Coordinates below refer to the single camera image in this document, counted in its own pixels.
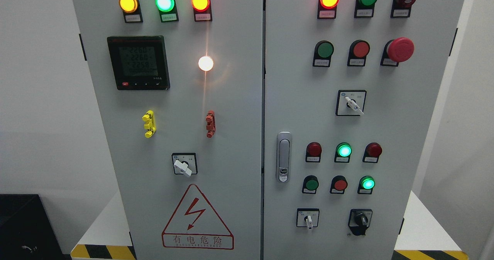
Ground yellow indicator light top left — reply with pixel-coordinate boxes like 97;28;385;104
119;0;143;23

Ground grey left cabinet door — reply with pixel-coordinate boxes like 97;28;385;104
73;0;263;260

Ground green push button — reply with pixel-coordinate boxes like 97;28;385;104
312;40;335;68
302;174;319;194

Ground green indicator top right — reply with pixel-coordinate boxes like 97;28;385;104
354;0;377;19

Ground white-handled selector switch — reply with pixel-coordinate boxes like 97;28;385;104
171;152;198;177
335;90;367;116
296;208;320;230

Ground black box lower left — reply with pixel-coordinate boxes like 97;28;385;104
0;194;64;260

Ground red-rimmed amber indicator light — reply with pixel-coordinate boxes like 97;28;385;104
191;0;212;22

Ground green lit indicator light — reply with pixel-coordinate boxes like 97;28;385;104
155;0;179;22

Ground red electric hazard warning sticker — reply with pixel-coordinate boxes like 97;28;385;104
162;184;234;250

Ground red lit indicator right door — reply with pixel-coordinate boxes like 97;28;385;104
317;0;339;19

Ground red terminal connector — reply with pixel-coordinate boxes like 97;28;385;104
205;110;216;138

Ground black knob selector switch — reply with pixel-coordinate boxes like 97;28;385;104
348;209;373;236

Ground chrome door handle lock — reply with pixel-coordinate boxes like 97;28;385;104
276;132;292;182

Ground red push button lower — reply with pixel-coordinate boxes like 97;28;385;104
330;175;348;194

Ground green indicator lower right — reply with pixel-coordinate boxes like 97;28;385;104
357;176;375;194

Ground black digital power meter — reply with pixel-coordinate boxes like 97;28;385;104
107;35;171;91

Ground red indicator right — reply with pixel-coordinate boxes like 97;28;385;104
363;142;382;163

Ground white-handled selector switch bottom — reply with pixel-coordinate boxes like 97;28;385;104
296;208;320;230

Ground green push button lower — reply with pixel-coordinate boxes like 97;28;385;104
302;174;319;194

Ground red push button upper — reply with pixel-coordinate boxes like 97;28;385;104
347;40;370;67

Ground green push button upper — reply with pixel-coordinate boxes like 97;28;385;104
312;40;335;68

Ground white-handled selector switch upper right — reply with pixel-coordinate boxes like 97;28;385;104
335;90;367;116

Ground dark red buzzer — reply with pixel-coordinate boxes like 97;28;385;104
390;0;416;19

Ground grey cabinet door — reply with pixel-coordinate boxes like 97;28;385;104
73;0;263;260
264;0;464;260

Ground white glowing lamp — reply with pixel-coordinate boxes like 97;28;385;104
198;56;215;72

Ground grey right cabinet door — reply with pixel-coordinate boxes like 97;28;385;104
264;0;464;260

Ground yellow terminal connector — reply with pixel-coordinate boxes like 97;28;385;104
142;110;156;138

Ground red push button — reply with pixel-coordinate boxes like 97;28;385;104
330;175;348;194
347;40;370;67

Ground white-handled selector switch left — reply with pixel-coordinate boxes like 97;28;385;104
171;152;198;177

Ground green lit indicator middle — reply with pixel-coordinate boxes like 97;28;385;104
334;142;352;163

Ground dark red indicator left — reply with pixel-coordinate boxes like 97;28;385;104
305;142;322;163

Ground red emergency stop mushroom button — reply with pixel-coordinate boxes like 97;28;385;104
381;37;414;67

